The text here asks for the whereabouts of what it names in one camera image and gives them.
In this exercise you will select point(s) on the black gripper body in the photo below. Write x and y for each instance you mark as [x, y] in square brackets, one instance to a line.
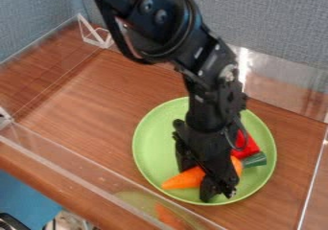
[211, 148]

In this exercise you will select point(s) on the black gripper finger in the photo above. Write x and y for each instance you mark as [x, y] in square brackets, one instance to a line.
[183, 156]
[208, 189]

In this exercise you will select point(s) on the orange toy carrot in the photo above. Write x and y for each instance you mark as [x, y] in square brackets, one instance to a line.
[188, 178]

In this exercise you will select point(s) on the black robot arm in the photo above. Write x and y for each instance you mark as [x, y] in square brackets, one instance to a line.
[163, 30]

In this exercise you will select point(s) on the green plate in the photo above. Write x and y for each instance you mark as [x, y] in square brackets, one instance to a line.
[153, 153]

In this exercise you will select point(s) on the red toy block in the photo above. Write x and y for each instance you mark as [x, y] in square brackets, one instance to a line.
[250, 148]

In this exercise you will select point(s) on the clear acrylic enclosure wall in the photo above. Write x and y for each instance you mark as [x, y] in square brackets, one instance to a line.
[73, 99]

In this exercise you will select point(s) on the clear acrylic corner bracket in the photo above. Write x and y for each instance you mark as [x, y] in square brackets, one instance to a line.
[95, 36]

